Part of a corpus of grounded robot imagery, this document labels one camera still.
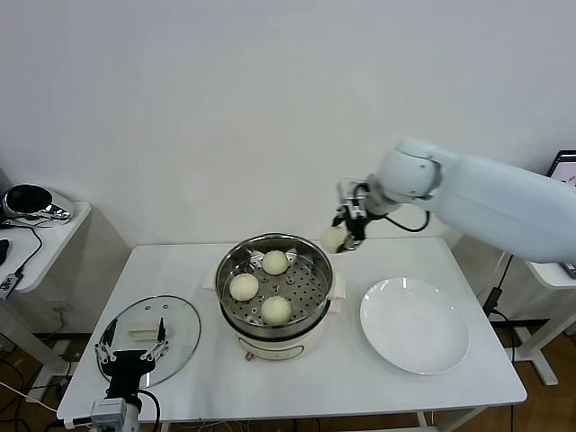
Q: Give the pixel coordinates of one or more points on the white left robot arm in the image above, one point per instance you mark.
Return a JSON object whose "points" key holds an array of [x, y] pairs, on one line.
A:
{"points": [[132, 418]]}

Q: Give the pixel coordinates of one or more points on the cream electric cooking pot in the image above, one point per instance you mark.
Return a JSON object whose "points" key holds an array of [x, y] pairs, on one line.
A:
{"points": [[279, 353]]}

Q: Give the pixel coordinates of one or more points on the white round plate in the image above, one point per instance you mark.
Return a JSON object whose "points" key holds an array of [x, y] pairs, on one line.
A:
{"points": [[414, 328]]}

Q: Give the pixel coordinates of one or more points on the white main table leg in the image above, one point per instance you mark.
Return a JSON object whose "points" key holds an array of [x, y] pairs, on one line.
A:
{"points": [[425, 420]]}

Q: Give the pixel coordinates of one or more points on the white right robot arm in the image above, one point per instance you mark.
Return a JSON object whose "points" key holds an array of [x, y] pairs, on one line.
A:
{"points": [[495, 202]]}

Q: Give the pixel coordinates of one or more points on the black computer mouse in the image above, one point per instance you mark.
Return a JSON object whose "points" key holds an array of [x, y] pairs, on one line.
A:
{"points": [[2, 252]]}

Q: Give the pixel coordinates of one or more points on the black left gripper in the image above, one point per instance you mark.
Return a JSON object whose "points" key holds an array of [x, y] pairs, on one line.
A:
{"points": [[128, 366]]}

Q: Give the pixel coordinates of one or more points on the round glass pot lid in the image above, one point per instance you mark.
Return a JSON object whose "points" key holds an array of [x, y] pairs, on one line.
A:
{"points": [[180, 324]]}

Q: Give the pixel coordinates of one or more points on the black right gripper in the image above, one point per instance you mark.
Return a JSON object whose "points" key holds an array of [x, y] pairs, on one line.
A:
{"points": [[360, 220]]}

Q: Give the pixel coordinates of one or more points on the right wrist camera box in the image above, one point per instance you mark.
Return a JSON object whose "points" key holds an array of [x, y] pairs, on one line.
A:
{"points": [[352, 194]]}

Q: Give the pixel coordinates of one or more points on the dark grey open laptop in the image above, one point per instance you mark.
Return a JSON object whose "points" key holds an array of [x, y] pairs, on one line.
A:
{"points": [[567, 166]]}

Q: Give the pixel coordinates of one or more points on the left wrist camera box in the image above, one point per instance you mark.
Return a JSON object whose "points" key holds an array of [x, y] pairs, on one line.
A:
{"points": [[108, 411]]}

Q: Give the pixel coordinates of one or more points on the white side table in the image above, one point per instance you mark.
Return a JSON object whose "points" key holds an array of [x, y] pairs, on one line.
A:
{"points": [[553, 278], [49, 252]]}

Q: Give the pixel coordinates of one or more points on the white steamed baozi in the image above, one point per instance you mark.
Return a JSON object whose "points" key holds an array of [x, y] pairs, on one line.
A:
{"points": [[275, 262], [332, 238], [244, 287], [276, 310]]}

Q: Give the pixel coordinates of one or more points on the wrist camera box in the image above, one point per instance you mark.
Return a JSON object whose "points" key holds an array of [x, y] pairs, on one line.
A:
{"points": [[108, 411], [352, 194]]}

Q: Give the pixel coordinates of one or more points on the small grey usb adapter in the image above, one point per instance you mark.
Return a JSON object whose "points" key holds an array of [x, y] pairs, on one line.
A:
{"points": [[9, 283]]}

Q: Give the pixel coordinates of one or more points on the stainless steel steamer basket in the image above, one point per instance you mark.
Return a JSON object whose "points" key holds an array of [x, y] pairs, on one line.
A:
{"points": [[288, 332]]}

